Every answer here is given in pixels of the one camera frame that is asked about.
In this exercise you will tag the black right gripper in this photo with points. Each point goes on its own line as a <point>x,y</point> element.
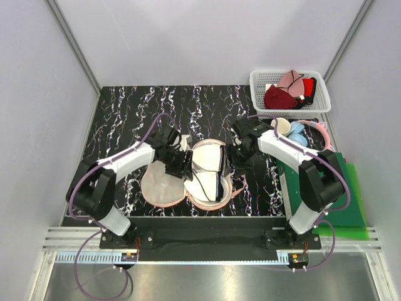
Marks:
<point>232,160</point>

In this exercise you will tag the blue pink cat-ear headphones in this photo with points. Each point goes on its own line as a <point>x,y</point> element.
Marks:
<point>299,126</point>

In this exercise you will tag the yellow mug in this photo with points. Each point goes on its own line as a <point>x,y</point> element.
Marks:
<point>283,126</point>

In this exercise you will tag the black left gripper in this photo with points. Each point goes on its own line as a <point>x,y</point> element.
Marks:
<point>181,169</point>

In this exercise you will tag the bright red bra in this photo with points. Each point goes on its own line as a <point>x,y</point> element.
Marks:
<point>309,91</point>

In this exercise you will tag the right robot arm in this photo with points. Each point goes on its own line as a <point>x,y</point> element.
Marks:
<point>322,186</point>

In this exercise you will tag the black marble-pattern mat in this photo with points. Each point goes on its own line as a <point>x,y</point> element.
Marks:
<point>124,114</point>

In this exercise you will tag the white bra with black straps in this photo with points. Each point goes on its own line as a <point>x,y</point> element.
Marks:
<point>208,166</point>

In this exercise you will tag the pink floral mesh laundry bag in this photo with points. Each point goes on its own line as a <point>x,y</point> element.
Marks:
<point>162,190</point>

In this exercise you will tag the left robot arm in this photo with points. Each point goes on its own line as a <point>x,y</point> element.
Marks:
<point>92,189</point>

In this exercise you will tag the pink bra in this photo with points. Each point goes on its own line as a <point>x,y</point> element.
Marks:
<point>292,83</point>

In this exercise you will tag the dark red lace bra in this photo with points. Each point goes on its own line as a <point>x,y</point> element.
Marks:
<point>277,99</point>

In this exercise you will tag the white plastic laundry basket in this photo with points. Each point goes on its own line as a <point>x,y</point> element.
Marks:
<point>258,80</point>

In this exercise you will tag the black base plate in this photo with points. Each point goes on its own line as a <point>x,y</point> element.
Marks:
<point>212,239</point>

